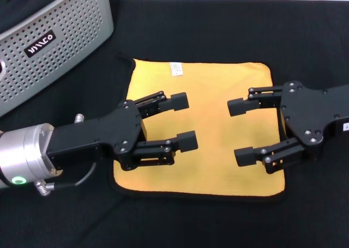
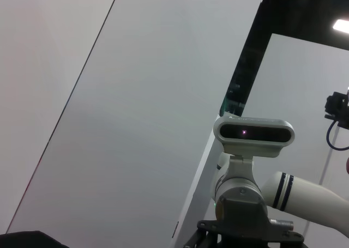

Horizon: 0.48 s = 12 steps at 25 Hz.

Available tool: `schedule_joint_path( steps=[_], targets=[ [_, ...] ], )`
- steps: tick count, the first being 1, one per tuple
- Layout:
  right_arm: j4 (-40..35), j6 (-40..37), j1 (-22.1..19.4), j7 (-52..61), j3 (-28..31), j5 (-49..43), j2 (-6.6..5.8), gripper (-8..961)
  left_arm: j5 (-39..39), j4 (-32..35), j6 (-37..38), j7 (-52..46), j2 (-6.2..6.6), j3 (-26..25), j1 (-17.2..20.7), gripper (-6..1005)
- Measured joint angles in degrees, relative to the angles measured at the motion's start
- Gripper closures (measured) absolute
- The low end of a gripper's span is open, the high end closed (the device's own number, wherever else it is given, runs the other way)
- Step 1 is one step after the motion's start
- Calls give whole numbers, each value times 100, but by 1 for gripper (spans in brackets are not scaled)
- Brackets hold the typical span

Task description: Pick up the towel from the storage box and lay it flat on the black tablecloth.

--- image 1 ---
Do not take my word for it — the black tablecloth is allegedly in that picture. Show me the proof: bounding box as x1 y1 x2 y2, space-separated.
0 0 349 248

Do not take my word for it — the grey perforated storage box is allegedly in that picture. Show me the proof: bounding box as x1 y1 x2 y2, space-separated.
0 0 115 118

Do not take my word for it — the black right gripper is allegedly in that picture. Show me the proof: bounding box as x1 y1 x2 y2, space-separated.
227 81 349 175

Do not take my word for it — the dark cloth inside box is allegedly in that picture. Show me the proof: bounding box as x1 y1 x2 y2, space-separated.
0 0 74 32

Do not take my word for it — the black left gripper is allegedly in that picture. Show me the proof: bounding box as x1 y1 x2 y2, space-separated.
45 100 148 170

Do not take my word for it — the left gripper cable silver plug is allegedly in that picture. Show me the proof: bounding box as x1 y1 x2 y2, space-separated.
34 162 97 197

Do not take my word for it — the orange grey towel black trim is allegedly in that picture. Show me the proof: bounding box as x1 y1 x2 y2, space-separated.
112 56 286 203

